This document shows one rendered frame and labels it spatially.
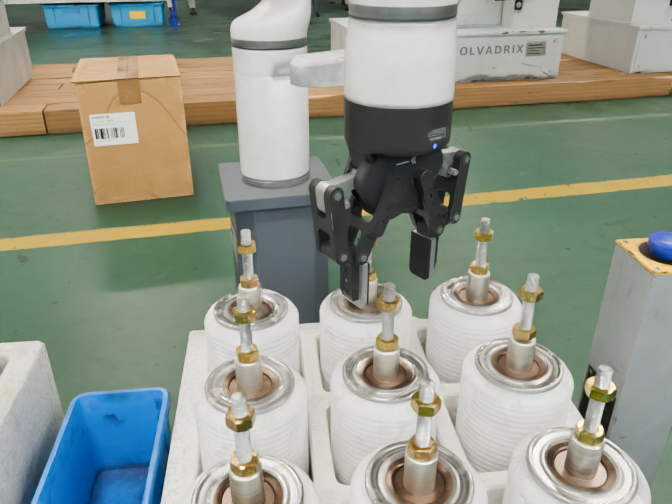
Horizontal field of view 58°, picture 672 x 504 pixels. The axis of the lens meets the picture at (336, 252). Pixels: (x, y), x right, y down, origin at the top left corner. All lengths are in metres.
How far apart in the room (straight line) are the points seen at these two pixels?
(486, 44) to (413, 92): 2.13
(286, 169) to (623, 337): 0.43
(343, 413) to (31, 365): 0.36
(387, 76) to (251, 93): 0.39
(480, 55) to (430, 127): 2.11
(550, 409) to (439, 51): 0.31
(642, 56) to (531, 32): 0.53
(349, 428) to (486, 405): 0.12
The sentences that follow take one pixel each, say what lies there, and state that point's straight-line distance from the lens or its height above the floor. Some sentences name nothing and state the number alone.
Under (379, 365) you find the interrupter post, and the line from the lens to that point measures 0.53.
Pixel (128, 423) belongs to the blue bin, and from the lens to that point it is 0.79.
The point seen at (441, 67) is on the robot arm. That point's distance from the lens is 0.41.
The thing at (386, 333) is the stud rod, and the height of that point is 0.30.
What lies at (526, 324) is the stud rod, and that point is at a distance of 0.54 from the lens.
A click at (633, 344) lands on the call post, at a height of 0.23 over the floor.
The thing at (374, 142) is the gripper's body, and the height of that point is 0.47.
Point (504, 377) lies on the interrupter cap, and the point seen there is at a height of 0.25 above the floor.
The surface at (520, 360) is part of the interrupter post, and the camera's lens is 0.56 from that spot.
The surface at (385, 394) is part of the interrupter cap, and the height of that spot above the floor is 0.25.
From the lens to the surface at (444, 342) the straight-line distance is 0.65.
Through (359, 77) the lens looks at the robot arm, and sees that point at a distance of 0.41.
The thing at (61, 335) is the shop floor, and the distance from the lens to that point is 1.12.
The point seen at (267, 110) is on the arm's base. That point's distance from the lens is 0.76.
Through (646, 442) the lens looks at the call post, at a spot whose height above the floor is 0.10.
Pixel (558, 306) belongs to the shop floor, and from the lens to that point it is 1.17.
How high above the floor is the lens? 0.59
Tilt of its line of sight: 27 degrees down
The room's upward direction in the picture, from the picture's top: straight up
